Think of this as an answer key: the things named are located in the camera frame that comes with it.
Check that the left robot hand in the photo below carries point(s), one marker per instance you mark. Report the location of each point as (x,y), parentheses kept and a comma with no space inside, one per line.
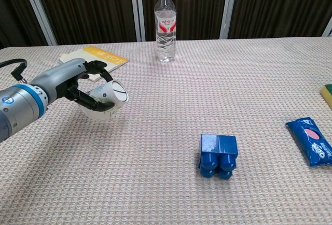
(75,79)

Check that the white paper cup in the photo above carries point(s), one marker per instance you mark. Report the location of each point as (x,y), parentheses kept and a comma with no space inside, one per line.
(110,98)

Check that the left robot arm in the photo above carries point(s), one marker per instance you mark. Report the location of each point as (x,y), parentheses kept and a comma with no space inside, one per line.
(20,108)

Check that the yellow and white book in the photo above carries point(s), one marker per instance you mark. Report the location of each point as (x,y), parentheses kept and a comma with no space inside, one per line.
(101,60)

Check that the clear plastic water bottle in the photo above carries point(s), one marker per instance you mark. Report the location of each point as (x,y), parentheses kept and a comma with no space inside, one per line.
(165,28)

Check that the beige woven tablecloth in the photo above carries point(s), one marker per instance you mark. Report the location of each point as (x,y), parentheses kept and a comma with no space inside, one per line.
(181,137)

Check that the blue toy building block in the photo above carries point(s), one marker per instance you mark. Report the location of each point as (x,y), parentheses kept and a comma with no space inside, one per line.
(218,155)

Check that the blue Oreo cookie packet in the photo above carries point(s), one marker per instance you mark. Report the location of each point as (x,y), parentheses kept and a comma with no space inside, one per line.
(312,142)

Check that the green and yellow sponge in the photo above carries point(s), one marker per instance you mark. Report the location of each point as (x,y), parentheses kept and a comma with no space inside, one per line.
(327,94)

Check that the grey metal partition post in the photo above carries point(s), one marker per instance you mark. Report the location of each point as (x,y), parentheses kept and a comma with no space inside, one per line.
(136,8)
(39,10)
(327,28)
(228,7)

